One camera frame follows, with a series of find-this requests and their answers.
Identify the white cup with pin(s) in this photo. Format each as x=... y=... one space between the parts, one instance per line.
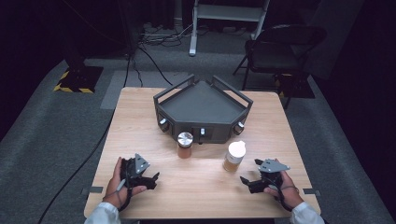
x=234 y=157

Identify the person's left hand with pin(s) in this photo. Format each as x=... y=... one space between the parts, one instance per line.
x=115 y=186

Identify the glass jar with silver lid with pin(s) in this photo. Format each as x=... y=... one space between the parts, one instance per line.
x=185 y=146

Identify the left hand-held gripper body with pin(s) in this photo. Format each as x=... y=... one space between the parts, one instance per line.
x=139 y=165

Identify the black base with yellow stripes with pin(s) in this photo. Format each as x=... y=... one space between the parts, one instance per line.
x=295 y=85
x=82 y=79

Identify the white metal stand frame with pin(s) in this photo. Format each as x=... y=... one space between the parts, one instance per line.
x=230 y=12

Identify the grey leaning panel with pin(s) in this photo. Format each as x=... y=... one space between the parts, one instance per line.
x=336 y=34

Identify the grey tape strip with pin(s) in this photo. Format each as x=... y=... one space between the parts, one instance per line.
x=312 y=192
x=93 y=189

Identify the black folding chair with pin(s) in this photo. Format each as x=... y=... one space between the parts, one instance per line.
x=280 y=53

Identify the dark grey corner shelf tray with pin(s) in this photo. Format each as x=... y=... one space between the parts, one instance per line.
x=200 y=105

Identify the person's right hand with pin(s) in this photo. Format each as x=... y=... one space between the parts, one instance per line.
x=288 y=191

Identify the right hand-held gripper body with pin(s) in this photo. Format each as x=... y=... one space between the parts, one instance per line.
x=271 y=168

